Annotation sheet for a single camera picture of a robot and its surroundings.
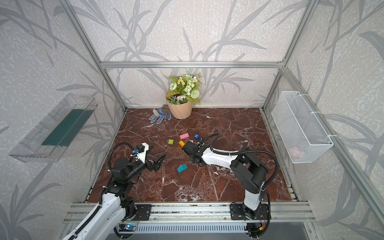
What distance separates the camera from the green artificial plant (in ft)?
3.13

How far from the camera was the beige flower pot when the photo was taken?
3.37 ft

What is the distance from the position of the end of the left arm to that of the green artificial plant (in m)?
0.43

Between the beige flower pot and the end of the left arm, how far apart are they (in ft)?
1.32

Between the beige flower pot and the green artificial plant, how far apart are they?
14 mm

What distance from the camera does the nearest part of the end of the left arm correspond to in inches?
23.7
